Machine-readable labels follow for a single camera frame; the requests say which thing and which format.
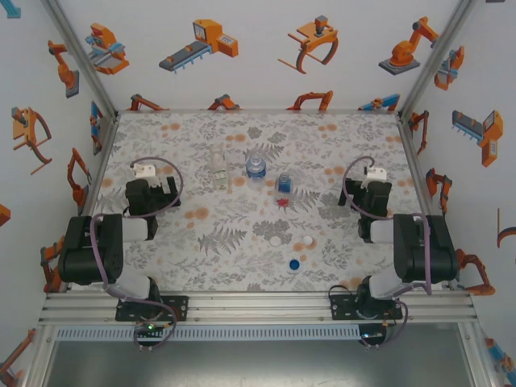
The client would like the clear bottle green label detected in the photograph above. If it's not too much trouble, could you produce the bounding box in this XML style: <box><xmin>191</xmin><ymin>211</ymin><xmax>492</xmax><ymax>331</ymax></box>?
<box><xmin>209</xmin><ymin>144</ymin><xmax>231</xmax><ymax>193</ymax></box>

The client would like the small bottle blue liquid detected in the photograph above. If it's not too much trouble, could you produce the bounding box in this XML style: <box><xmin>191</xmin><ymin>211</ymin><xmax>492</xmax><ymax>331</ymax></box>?
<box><xmin>274</xmin><ymin>172</ymin><xmax>293</xmax><ymax>207</ymax></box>

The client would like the clear bottle blue label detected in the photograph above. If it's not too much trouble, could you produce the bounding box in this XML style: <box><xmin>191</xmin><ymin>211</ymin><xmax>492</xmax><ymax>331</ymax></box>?
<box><xmin>244</xmin><ymin>152</ymin><xmax>268</xmax><ymax>190</ymax></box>

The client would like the floral patterned table cover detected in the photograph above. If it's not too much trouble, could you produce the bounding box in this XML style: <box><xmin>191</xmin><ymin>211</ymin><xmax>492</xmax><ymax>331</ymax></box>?
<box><xmin>66</xmin><ymin>111</ymin><xmax>455</xmax><ymax>293</ymax></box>

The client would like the left controller board green light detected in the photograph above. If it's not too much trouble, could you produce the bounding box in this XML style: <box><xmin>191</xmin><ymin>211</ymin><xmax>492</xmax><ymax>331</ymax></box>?
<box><xmin>133</xmin><ymin>322</ymin><xmax>166</xmax><ymax>335</ymax></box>

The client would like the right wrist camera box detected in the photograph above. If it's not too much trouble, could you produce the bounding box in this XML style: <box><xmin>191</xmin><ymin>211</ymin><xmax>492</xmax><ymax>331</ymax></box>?
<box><xmin>362</xmin><ymin>165</ymin><xmax>387</xmax><ymax>182</ymax></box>

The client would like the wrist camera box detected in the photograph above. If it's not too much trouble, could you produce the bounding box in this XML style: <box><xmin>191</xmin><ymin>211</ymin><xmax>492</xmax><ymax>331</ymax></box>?
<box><xmin>362</xmin><ymin>165</ymin><xmax>387</xmax><ymax>182</ymax></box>
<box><xmin>131</xmin><ymin>163</ymin><xmax>158</xmax><ymax>181</ymax></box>

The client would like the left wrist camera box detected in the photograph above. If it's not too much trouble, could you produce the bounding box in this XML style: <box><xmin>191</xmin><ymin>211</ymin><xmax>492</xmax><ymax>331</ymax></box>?
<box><xmin>131</xmin><ymin>163</ymin><xmax>158</xmax><ymax>181</ymax></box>

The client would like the aluminium table side rail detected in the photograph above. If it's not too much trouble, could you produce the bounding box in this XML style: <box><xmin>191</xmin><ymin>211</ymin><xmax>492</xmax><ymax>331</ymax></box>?
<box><xmin>397</xmin><ymin>112</ymin><xmax>459</xmax><ymax>291</ymax></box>
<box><xmin>74</xmin><ymin>112</ymin><xmax>120</xmax><ymax>221</ymax></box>

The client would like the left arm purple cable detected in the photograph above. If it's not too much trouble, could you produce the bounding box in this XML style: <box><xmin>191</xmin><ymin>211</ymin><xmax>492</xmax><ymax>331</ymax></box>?
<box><xmin>90</xmin><ymin>156</ymin><xmax>185</xmax><ymax>352</ymax></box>

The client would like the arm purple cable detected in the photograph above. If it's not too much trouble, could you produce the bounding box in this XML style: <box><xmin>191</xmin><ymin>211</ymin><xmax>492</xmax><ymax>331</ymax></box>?
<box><xmin>90</xmin><ymin>156</ymin><xmax>185</xmax><ymax>352</ymax></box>
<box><xmin>342</xmin><ymin>156</ymin><xmax>432</xmax><ymax>350</ymax></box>

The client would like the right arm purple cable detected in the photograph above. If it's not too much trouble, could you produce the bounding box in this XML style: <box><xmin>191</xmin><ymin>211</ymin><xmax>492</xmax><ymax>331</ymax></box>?
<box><xmin>342</xmin><ymin>156</ymin><xmax>432</xmax><ymax>350</ymax></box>

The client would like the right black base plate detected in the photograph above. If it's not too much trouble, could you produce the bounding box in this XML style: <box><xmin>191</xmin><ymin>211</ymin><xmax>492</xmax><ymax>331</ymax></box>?
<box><xmin>329</xmin><ymin>295</ymin><xmax>404</xmax><ymax>323</ymax></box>

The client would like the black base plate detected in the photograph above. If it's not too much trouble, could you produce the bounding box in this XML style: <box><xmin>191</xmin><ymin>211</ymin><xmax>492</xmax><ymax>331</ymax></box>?
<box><xmin>115</xmin><ymin>295</ymin><xmax>189</xmax><ymax>323</ymax></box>
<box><xmin>329</xmin><ymin>295</ymin><xmax>404</xmax><ymax>323</ymax></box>

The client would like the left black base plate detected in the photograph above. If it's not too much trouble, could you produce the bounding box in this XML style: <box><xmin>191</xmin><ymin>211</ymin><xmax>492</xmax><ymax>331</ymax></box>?
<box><xmin>115</xmin><ymin>295</ymin><xmax>189</xmax><ymax>323</ymax></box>

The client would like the aluminium table end rail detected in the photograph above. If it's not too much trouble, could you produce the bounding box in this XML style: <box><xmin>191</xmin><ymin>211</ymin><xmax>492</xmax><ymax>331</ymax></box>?
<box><xmin>115</xmin><ymin>107</ymin><xmax>402</xmax><ymax>116</ymax></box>

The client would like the long aluminium base rail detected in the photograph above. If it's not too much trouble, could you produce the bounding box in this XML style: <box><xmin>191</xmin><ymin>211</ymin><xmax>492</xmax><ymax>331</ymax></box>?
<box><xmin>38</xmin><ymin>292</ymin><xmax>479</xmax><ymax>327</ymax></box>

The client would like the aluminium frame corner post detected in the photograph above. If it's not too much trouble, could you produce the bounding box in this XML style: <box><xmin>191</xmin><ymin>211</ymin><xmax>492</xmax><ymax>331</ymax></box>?
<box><xmin>40</xmin><ymin>0</ymin><xmax>120</xmax><ymax>118</ymax></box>
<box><xmin>397</xmin><ymin>0</ymin><xmax>480</xmax><ymax>120</ymax></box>

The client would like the slotted grey cable tray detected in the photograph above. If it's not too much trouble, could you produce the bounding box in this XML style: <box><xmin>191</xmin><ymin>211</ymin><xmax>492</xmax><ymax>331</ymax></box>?
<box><xmin>54</xmin><ymin>325</ymin><xmax>362</xmax><ymax>342</ymax></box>

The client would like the lower aluminium frame profile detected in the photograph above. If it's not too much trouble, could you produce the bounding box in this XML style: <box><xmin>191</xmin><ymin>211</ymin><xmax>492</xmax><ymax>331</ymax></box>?
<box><xmin>18</xmin><ymin>324</ymin><xmax>57</xmax><ymax>387</ymax></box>
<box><xmin>457</xmin><ymin>322</ymin><xmax>499</xmax><ymax>387</ymax></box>

